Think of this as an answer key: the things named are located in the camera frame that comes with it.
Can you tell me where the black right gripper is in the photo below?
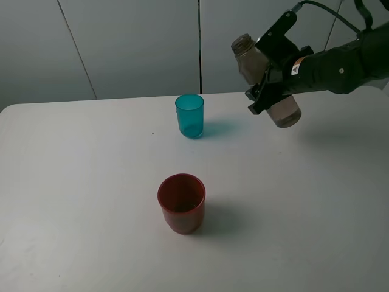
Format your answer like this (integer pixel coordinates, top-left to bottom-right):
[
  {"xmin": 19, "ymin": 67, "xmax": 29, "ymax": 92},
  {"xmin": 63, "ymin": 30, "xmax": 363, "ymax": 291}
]
[{"xmin": 245, "ymin": 35, "xmax": 316, "ymax": 115}]

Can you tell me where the clear brownish plastic bottle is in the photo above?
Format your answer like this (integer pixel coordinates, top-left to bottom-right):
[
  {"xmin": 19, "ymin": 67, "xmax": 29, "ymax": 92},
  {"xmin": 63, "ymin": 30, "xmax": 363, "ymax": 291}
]
[{"xmin": 231, "ymin": 34, "xmax": 301, "ymax": 128}]

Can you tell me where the teal translucent plastic cup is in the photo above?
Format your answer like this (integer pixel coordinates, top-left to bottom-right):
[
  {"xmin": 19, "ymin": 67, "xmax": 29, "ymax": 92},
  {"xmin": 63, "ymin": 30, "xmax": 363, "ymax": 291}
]
[{"xmin": 175, "ymin": 94, "xmax": 204, "ymax": 139}]

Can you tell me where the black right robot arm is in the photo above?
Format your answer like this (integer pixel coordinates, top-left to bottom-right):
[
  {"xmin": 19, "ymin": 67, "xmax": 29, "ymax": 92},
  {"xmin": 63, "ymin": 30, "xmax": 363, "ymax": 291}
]
[{"xmin": 246, "ymin": 24, "xmax": 388, "ymax": 115}]

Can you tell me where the red plastic cup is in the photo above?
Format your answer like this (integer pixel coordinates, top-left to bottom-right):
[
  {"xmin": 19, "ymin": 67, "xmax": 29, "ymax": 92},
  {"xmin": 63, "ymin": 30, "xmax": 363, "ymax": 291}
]
[{"xmin": 157, "ymin": 173, "xmax": 206, "ymax": 235}]

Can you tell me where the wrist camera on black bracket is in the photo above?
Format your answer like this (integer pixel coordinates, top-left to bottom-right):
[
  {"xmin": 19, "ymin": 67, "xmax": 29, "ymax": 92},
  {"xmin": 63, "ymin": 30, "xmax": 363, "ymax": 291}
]
[{"xmin": 255, "ymin": 10, "xmax": 297, "ymax": 49}]

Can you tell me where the black camera cable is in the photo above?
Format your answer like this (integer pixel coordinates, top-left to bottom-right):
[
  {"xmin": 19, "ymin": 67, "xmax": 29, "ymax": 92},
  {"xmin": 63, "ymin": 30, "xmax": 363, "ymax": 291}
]
[{"xmin": 293, "ymin": 0, "xmax": 362, "ymax": 34}]

